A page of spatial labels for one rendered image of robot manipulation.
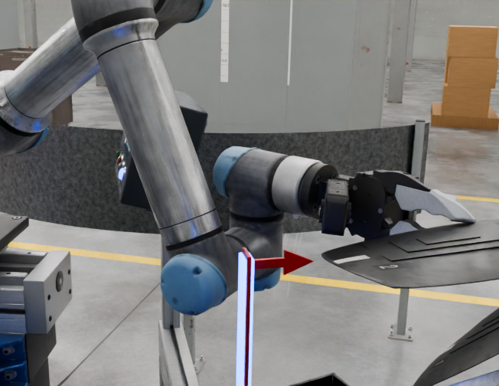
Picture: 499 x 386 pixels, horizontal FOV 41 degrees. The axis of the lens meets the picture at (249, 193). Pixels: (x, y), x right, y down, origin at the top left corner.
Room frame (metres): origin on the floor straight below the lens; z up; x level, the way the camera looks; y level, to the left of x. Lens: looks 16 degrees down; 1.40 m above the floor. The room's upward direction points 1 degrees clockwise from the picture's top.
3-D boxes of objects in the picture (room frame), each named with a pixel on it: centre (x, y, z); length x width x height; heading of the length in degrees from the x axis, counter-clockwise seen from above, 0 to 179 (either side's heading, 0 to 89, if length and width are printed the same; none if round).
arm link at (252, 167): (0.89, -0.01, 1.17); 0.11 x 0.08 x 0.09; 50
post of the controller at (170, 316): (1.08, 0.13, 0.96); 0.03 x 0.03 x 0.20; 13
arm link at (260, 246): (0.88, 0.00, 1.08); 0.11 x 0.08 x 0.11; 151
